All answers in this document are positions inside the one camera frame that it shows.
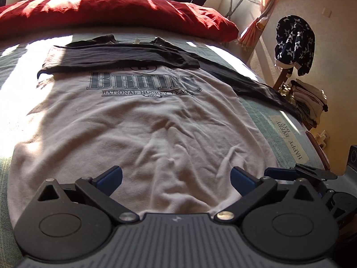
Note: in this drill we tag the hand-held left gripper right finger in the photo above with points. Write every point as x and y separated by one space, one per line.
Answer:
242 180

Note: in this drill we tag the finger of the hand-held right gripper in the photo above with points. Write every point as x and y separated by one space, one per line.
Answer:
279 173

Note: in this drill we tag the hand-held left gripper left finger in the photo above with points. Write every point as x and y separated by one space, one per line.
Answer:
110 178

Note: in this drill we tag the grey and black printed sweatshirt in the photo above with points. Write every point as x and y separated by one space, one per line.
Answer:
153 131

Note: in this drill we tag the stack of folded clothes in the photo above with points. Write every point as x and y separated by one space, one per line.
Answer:
306 100

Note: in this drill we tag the bed with green checked blanket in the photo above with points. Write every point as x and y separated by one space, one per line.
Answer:
259 109

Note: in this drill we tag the wooden chair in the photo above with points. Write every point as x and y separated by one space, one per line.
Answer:
283 79

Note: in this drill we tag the navy star print garment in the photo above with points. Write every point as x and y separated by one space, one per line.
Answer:
295 44

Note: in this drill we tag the orange curtain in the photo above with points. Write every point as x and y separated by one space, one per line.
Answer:
259 16

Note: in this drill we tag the red duvet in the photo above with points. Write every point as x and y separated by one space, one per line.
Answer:
111 14

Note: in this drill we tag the white wall switch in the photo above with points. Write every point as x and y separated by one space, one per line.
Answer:
327 11

